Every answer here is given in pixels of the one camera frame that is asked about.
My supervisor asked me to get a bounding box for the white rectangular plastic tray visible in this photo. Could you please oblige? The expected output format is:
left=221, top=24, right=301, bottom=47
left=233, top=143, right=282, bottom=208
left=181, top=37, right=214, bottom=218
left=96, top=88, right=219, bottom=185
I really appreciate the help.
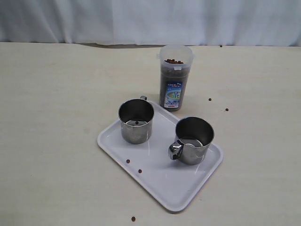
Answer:
left=97, top=102, right=223, bottom=212

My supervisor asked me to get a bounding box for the steel mug with pellets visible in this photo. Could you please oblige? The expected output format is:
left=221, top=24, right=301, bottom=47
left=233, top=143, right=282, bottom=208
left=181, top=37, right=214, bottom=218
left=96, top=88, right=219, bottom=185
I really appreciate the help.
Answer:
left=168, top=116, right=214, bottom=165

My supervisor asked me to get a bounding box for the white curtain backdrop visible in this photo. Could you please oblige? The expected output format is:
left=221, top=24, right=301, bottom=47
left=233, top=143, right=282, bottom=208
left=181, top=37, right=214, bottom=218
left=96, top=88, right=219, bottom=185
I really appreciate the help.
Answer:
left=0, top=0, right=301, bottom=46

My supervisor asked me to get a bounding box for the clear plastic container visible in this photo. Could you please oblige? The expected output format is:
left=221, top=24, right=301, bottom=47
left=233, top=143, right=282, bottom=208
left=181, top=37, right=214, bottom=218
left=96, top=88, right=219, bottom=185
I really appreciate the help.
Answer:
left=157, top=45, right=194, bottom=112

